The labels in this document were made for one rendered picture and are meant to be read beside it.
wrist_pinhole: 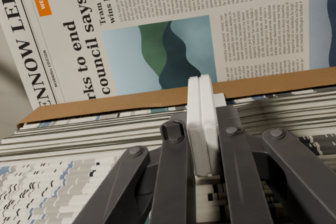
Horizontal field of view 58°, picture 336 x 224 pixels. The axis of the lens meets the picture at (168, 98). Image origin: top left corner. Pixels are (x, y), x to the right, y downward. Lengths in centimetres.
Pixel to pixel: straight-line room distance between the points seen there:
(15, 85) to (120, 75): 111
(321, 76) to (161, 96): 14
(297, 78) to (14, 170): 24
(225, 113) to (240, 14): 15
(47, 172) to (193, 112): 11
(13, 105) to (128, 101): 118
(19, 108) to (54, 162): 121
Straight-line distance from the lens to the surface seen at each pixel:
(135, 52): 31
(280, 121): 22
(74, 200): 19
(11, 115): 147
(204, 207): 16
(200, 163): 15
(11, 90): 142
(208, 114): 15
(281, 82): 28
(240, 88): 28
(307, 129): 21
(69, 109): 31
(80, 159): 22
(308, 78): 29
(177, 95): 28
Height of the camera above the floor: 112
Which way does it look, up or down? 67 degrees down
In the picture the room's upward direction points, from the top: 169 degrees counter-clockwise
